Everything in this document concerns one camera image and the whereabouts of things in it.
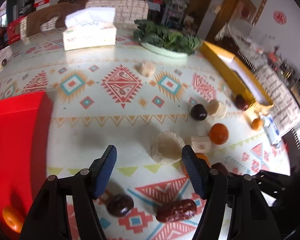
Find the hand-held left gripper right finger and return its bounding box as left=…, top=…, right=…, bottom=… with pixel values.
left=181, top=145, right=282, bottom=240

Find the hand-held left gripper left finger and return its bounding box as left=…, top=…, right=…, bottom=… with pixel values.
left=19, top=144, right=117, bottom=240

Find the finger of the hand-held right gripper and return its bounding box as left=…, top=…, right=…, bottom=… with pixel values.
left=255, top=169, right=290, bottom=205

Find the beige pastry block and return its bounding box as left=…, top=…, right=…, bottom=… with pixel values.
left=191, top=135, right=212, bottom=153

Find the wrinkled red date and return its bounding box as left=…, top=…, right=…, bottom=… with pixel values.
left=156, top=199, right=197, bottom=223

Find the dark purple plum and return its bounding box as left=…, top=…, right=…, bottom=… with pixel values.
left=190, top=104, right=207, bottom=121

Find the small orange mandarin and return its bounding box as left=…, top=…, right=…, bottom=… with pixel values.
left=251, top=118, right=263, bottom=131

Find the beige pastry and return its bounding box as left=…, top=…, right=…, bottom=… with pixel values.
left=134, top=61, right=157, bottom=78
left=206, top=99, right=227, bottom=118

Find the red cardboard box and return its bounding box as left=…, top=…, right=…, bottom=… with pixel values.
left=0, top=91, right=53, bottom=233

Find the white blue tube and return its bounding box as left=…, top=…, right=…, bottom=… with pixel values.
left=264, top=115, right=282, bottom=145

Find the white patterned chair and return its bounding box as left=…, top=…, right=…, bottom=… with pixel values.
left=85, top=0, right=149, bottom=28
left=255, top=65, right=300, bottom=133

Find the dark red plum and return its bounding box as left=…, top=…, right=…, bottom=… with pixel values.
left=234, top=94, right=249, bottom=111

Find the yellow cardboard box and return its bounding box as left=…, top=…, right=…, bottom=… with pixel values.
left=199, top=41, right=274, bottom=107

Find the white oval plate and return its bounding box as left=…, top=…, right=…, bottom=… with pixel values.
left=140, top=41, right=188, bottom=58

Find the white tissue box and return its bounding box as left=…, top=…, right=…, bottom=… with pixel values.
left=63, top=7, right=117, bottom=51

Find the brown chair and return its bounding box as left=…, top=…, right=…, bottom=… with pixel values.
left=22, top=4, right=83, bottom=38

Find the red gift box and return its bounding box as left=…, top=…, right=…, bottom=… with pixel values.
left=7, top=17, right=25, bottom=44

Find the red paper wall decoration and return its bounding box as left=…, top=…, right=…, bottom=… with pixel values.
left=273, top=10, right=287, bottom=25

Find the wooden door frame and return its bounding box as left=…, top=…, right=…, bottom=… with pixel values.
left=207, top=0, right=269, bottom=43

